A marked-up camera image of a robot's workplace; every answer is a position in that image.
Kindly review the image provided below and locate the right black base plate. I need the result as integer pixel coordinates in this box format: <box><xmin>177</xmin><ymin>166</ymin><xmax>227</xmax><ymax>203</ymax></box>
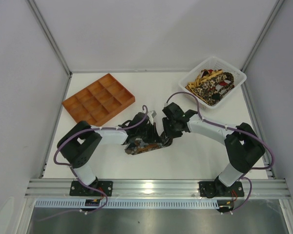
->
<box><xmin>198</xmin><ymin>181</ymin><xmax>245</xmax><ymax>198</ymax></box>

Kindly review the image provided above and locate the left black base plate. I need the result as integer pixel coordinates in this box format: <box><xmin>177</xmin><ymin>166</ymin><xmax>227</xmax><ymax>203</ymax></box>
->
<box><xmin>69</xmin><ymin>180</ymin><xmax>113</xmax><ymax>196</ymax></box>

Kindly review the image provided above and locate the white plastic basket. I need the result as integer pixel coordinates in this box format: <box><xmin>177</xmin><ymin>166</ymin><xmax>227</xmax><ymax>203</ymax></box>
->
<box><xmin>178</xmin><ymin>57</ymin><xmax>247</xmax><ymax>109</ymax></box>

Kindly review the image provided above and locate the aluminium mounting rail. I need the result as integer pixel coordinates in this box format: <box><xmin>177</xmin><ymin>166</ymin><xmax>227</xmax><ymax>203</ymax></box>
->
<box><xmin>25</xmin><ymin>178</ymin><xmax>291</xmax><ymax>199</ymax></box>

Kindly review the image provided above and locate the right aluminium frame post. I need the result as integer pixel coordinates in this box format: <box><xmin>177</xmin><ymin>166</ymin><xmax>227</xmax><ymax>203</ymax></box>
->
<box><xmin>241</xmin><ymin>0</ymin><xmax>286</xmax><ymax>71</ymax></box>

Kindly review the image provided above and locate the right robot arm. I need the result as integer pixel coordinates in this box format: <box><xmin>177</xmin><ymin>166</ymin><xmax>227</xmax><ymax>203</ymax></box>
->
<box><xmin>163</xmin><ymin>102</ymin><xmax>266</xmax><ymax>196</ymax></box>

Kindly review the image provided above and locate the left aluminium frame post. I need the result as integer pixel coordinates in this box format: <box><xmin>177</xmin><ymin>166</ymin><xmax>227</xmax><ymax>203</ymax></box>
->
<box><xmin>25</xmin><ymin>0</ymin><xmax>72</xmax><ymax>78</ymax></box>

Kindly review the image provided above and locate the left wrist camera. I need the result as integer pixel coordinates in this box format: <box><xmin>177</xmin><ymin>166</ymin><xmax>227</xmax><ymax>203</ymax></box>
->
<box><xmin>147</xmin><ymin>110</ymin><xmax>157</xmax><ymax>124</ymax></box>

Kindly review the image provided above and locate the white slotted cable duct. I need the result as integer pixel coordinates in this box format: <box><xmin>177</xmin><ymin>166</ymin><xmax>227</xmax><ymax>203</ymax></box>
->
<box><xmin>35</xmin><ymin>198</ymin><xmax>219</xmax><ymax>210</ymax></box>

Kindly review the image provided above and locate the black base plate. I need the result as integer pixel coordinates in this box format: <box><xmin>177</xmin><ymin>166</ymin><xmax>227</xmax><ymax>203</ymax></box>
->
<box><xmin>69</xmin><ymin>180</ymin><xmax>113</xmax><ymax>196</ymax></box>
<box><xmin>198</xmin><ymin>181</ymin><xmax>245</xmax><ymax>198</ymax></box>

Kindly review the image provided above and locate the brown grey floral tie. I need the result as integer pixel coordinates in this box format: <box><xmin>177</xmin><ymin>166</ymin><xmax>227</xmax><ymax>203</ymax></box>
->
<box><xmin>125</xmin><ymin>138</ymin><xmax>173</xmax><ymax>155</ymax></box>

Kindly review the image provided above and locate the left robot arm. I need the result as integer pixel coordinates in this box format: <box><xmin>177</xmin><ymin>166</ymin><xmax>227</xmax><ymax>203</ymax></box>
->
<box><xmin>56</xmin><ymin>111</ymin><xmax>161</xmax><ymax>189</ymax></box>

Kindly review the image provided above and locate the aluminium frame post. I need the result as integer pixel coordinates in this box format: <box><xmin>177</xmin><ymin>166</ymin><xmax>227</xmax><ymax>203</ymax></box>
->
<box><xmin>241</xmin><ymin>0</ymin><xmax>286</xmax><ymax>71</ymax></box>
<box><xmin>25</xmin><ymin>0</ymin><xmax>72</xmax><ymax>78</ymax></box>

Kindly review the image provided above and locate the orange compartment tray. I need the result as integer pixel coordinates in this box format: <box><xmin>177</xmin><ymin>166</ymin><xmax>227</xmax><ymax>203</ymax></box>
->
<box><xmin>62</xmin><ymin>73</ymin><xmax>135</xmax><ymax>126</ymax></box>

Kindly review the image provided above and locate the dark floral tie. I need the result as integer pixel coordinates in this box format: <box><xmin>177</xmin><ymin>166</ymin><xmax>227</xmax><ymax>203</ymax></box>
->
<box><xmin>186</xmin><ymin>70</ymin><xmax>234</xmax><ymax>106</ymax></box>

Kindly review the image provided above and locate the yellow patterned tie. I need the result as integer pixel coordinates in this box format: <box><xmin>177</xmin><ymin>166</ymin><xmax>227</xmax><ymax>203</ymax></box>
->
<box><xmin>186</xmin><ymin>69</ymin><xmax>223</xmax><ymax>91</ymax></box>

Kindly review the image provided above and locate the red tie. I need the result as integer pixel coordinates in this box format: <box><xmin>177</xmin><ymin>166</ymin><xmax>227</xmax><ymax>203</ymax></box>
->
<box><xmin>198</xmin><ymin>71</ymin><xmax>234</xmax><ymax>97</ymax></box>

